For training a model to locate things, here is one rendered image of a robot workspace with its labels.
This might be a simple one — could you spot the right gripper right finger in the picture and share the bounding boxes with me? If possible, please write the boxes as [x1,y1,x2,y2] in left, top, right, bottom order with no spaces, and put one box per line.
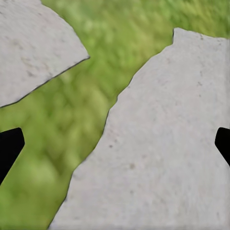
[215,127,230,166]

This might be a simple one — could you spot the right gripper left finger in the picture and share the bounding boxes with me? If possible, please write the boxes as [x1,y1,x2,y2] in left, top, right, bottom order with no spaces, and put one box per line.
[0,128,25,185]

